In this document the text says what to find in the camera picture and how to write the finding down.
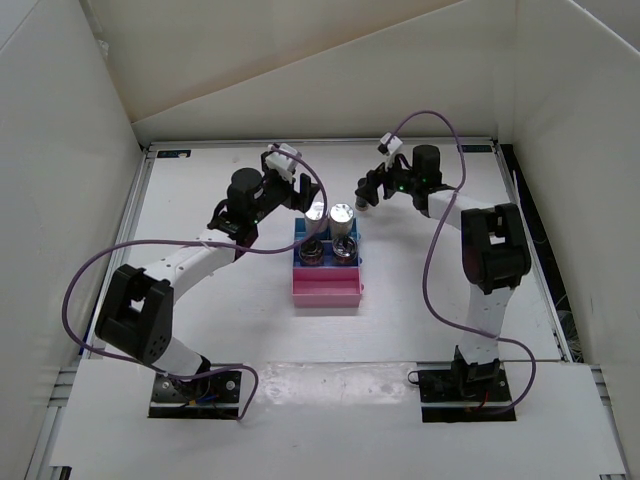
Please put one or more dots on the dark blue tray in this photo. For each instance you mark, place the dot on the dark blue tray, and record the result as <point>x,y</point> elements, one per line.
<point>328,257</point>

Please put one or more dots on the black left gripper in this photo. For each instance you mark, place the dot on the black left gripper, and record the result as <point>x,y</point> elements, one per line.
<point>294,200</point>

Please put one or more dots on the dark table label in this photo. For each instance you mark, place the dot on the dark table label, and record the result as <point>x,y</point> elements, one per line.
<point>173,154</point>
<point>476,148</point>

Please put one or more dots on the dark table label left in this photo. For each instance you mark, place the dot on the dark table label left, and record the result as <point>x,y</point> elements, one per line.
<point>173,154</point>

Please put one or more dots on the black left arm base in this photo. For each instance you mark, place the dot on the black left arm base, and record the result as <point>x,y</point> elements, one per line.
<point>216,397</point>

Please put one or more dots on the pink tray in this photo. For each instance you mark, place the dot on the pink tray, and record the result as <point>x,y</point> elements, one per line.
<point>326,287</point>

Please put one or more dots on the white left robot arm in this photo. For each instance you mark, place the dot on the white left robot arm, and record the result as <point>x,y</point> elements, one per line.
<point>136,316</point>

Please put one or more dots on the light blue tray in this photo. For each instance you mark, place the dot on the light blue tray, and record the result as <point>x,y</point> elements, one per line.
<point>301,231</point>

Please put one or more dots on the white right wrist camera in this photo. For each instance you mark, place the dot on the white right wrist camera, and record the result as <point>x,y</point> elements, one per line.
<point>389,144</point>

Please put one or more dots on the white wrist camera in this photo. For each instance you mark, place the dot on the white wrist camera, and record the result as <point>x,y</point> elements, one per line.
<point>283,159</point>
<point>389,144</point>

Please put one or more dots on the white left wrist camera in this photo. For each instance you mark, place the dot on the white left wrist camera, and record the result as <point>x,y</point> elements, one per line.
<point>283,159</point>

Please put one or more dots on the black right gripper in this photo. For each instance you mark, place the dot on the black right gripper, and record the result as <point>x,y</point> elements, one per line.
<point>374,180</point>

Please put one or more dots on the small black-cap spice bottle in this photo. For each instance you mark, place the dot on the small black-cap spice bottle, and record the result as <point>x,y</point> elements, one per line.
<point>361,204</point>

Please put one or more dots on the dark table label right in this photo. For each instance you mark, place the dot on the dark table label right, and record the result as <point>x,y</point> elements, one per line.
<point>476,148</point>

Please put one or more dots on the silver-lid salt bottle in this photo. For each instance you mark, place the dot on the silver-lid salt bottle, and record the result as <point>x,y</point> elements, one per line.
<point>340,220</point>
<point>315,219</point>

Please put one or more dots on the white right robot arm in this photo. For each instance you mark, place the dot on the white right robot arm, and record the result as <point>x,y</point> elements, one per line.
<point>494,252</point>

